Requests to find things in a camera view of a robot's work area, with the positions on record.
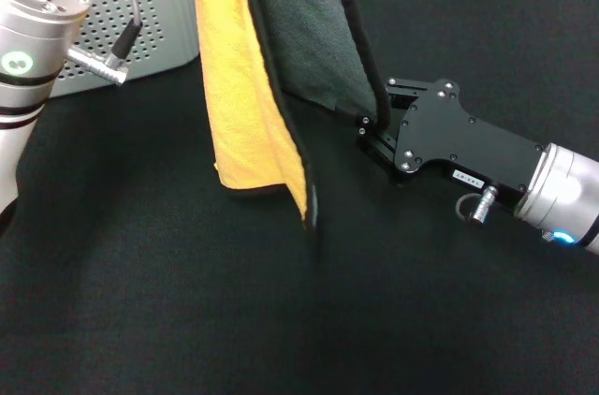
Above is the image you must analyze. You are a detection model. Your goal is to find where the left arm cable with plug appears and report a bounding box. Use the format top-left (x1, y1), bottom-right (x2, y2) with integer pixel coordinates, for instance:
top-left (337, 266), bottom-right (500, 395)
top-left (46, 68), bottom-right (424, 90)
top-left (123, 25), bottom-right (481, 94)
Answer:
top-left (65, 0), bottom-right (145, 87)

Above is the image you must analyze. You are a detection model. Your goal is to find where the arm cable with plug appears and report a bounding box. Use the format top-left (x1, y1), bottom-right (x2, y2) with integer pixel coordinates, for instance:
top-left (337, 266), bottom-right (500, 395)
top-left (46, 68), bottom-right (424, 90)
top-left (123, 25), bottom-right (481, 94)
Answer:
top-left (65, 0), bottom-right (145, 87)
top-left (455, 184), bottom-right (501, 224)

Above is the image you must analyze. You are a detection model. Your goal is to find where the green yellow towel black trim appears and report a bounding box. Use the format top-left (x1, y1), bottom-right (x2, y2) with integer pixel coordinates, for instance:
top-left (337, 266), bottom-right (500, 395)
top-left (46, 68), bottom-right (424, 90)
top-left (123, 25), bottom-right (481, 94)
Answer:
top-left (191, 0), bottom-right (393, 266)

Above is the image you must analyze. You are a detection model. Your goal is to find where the black tablecloth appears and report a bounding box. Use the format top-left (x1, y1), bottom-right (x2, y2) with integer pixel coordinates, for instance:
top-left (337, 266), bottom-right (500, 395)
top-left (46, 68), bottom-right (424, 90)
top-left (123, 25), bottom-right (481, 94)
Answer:
top-left (0, 0), bottom-right (599, 395)

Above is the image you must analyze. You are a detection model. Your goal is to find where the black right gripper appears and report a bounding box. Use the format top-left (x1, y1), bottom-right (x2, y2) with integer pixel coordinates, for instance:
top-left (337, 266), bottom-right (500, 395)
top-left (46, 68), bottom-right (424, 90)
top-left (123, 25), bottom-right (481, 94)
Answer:
top-left (357, 77), bottom-right (547, 217)

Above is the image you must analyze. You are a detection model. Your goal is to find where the right arm cable with plug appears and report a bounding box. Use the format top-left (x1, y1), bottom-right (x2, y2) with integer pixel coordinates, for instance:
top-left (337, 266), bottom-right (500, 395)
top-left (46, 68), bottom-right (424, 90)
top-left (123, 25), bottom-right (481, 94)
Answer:
top-left (455, 184), bottom-right (501, 224)

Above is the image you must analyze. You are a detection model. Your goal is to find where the grey-green perforated storage box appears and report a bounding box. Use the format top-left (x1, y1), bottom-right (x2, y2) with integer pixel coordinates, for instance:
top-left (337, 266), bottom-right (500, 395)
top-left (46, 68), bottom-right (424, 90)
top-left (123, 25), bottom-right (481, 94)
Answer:
top-left (46, 0), bottom-right (203, 99)

